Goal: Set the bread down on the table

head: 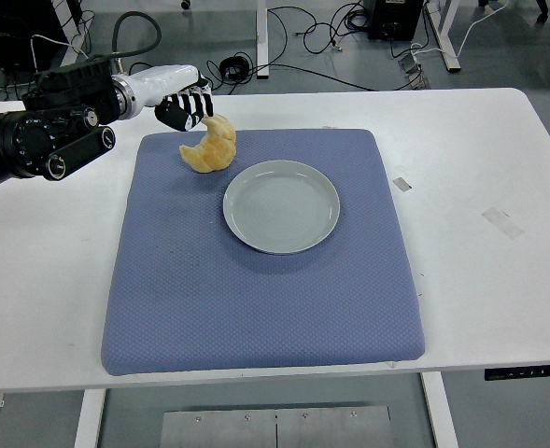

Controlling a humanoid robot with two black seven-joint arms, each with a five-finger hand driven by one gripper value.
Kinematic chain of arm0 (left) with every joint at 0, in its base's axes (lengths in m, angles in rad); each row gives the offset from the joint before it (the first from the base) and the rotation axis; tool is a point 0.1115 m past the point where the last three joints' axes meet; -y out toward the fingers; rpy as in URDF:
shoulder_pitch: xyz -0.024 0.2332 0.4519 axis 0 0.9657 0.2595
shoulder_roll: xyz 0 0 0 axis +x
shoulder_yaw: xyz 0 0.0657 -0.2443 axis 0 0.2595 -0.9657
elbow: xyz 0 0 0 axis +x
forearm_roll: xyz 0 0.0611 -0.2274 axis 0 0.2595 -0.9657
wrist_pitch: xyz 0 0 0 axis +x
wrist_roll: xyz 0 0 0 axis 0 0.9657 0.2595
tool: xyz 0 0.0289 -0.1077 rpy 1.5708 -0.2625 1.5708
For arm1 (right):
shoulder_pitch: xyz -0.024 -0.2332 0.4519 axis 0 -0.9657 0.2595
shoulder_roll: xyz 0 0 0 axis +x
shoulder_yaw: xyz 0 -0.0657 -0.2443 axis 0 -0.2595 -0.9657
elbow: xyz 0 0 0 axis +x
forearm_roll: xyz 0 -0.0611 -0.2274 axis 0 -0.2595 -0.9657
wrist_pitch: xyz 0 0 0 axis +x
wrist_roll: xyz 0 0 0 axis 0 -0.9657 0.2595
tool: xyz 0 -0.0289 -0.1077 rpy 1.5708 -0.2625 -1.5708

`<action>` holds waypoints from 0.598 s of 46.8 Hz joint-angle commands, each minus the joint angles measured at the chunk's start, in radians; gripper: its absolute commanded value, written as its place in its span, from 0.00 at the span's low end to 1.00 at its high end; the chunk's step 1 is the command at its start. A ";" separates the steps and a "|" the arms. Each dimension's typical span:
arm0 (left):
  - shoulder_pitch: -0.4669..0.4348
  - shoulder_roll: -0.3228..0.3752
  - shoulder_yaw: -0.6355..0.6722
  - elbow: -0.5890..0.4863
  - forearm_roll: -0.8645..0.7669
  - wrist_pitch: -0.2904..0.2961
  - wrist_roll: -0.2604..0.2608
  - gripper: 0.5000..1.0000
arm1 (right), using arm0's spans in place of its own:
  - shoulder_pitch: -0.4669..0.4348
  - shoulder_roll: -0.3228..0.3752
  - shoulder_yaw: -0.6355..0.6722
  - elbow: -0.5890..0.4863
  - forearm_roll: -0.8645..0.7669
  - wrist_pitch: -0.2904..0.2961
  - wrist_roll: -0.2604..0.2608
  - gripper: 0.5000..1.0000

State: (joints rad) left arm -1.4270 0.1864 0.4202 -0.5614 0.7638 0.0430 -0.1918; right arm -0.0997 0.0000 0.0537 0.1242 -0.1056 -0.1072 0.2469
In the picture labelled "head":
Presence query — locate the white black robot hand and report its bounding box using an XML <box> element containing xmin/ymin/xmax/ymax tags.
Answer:
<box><xmin>127</xmin><ymin>63</ymin><xmax>216</xmax><ymax>133</ymax></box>

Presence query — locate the golden croissant bread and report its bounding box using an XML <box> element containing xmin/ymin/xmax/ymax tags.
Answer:
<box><xmin>178</xmin><ymin>114</ymin><xmax>237</xmax><ymax>174</ymax></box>

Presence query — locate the white background desk leg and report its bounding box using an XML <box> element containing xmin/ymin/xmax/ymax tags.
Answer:
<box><xmin>255</xmin><ymin>0</ymin><xmax>270</xmax><ymax>79</ymax></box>
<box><xmin>52</xmin><ymin>0</ymin><xmax>92</xmax><ymax>66</ymax></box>
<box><xmin>426</xmin><ymin>0</ymin><xmax>462</xmax><ymax>73</ymax></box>

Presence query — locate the black computer case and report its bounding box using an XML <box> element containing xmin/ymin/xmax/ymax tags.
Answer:
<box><xmin>0</xmin><ymin>0</ymin><xmax>70</xmax><ymax>75</ymax></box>

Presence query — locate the grey round plate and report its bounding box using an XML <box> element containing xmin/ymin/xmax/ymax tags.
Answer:
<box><xmin>222</xmin><ymin>160</ymin><xmax>341</xmax><ymax>255</ymax></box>

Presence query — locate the blue quilted mat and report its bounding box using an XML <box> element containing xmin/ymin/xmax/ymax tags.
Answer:
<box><xmin>100</xmin><ymin>128</ymin><xmax>427</xmax><ymax>377</ymax></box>

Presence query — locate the black equipment box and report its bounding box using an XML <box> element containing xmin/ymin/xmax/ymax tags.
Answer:
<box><xmin>366</xmin><ymin>0</ymin><xmax>425</xmax><ymax>41</ymax></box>

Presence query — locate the white table leg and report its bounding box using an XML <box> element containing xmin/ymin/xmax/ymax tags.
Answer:
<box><xmin>421</xmin><ymin>372</ymin><xmax>460</xmax><ymax>448</ymax></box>
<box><xmin>73</xmin><ymin>389</ymin><xmax>107</xmax><ymax>448</ymax></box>

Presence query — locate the clear tape strip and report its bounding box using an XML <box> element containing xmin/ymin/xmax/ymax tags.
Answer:
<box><xmin>481</xmin><ymin>206</ymin><xmax>527</xmax><ymax>240</ymax></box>

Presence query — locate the black desk control panel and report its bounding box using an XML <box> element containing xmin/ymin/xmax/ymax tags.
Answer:
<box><xmin>484</xmin><ymin>363</ymin><xmax>550</xmax><ymax>382</ymax></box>

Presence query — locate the coiled black cable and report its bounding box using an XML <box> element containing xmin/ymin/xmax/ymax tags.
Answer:
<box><xmin>219</xmin><ymin>54</ymin><xmax>252</xmax><ymax>83</ymax></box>

